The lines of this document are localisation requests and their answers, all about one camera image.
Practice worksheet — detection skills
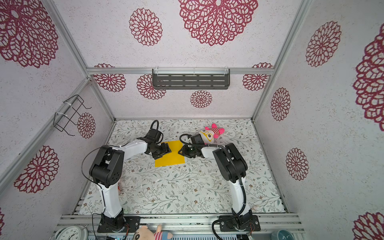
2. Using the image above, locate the yellow square paper sheet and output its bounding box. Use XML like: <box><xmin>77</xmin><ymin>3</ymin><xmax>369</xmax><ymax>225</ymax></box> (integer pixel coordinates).
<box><xmin>155</xmin><ymin>141</ymin><xmax>185</xmax><ymax>168</ymax></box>

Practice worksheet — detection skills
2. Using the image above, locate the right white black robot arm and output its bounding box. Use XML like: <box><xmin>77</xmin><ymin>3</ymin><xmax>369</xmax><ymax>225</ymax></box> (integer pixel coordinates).
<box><xmin>178</xmin><ymin>143</ymin><xmax>250</xmax><ymax>217</ymax></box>

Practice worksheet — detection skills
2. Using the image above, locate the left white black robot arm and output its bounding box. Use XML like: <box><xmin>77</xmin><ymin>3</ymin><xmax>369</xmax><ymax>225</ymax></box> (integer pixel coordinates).
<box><xmin>89</xmin><ymin>140</ymin><xmax>172</xmax><ymax>219</ymax></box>

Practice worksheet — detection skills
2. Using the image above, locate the pink white plush toy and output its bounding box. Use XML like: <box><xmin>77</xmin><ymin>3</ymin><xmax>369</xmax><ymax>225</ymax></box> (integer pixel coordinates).
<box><xmin>199</xmin><ymin>124</ymin><xmax>225</xmax><ymax>144</ymax></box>

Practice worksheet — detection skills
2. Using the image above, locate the pig plush striped shirt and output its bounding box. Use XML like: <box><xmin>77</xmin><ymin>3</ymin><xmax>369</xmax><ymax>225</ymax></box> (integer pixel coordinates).
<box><xmin>133</xmin><ymin>225</ymin><xmax>173</xmax><ymax>240</ymax></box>

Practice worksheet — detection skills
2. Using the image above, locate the white analog alarm clock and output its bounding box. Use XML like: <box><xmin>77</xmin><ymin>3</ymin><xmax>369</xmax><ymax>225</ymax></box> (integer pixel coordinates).
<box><xmin>55</xmin><ymin>226</ymin><xmax>88</xmax><ymax>240</ymax></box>

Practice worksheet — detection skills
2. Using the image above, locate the teal round clock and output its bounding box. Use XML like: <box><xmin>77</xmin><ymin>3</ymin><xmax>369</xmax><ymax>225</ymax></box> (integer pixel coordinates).
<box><xmin>271</xmin><ymin>230</ymin><xmax>295</xmax><ymax>240</ymax></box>

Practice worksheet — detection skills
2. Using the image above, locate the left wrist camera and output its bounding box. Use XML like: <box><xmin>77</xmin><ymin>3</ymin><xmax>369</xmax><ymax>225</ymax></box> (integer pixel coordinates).
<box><xmin>138</xmin><ymin>129</ymin><xmax>164</xmax><ymax>144</ymax></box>

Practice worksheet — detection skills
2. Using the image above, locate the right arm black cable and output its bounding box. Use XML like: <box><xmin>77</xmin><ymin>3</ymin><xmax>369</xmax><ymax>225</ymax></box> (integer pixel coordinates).
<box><xmin>178</xmin><ymin>133</ymin><xmax>248</xmax><ymax>240</ymax></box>

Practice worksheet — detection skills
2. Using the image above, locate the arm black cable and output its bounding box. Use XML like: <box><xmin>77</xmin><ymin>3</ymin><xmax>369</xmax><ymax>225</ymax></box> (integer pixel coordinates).
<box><xmin>178</xmin><ymin>133</ymin><xmax>248</xmax><ymax>240</ymax></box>
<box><xmin>80</xmin><ymin>119</ymin><xmax>164</xmax><ymax>232</ymax></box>

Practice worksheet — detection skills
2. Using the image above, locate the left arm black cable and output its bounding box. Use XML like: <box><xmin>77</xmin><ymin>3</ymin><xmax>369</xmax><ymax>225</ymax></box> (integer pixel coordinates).
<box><xmin>80</xmin><ymin>119</ymin><xmax>164</xmax><ymax>232</ymax></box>

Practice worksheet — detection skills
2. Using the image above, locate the dark grey wall shelf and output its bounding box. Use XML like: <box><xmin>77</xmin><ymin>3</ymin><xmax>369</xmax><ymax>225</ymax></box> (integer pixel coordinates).
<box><xmin>152</xmin><ymin>69</ymin><xmax>231</xmax><ymax>90</ymax></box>

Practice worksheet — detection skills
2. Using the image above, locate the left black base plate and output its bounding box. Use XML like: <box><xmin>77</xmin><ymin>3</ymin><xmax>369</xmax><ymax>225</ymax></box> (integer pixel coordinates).
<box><xmin>97</xmin><ymin>215</ymin><xmax>141</xmax><ymax>233</ymax></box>

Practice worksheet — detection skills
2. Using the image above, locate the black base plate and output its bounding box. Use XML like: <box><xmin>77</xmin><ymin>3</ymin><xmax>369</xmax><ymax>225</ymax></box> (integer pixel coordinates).
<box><xmin>97</xmin><ymin>215</ymin><xmax>141</xmax><ymax>233</ymax></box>
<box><xmin>219</xmin><ymin>215</ymin><xmax>261</xmax><ymax>232</ymax></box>

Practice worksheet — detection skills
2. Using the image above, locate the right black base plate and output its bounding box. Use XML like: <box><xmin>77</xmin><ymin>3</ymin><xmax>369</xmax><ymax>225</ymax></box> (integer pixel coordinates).
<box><xmin>219</xmin><ymin>215</ymin><xmax>261</xmax><ymax>232</ymax></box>

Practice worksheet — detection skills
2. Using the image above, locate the black wire wall rack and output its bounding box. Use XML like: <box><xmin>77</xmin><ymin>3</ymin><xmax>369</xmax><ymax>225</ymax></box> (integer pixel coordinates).
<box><xmin>53</xmin><ymin>95</ymin><xmax>91</xmax><ymax>137</ymax></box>

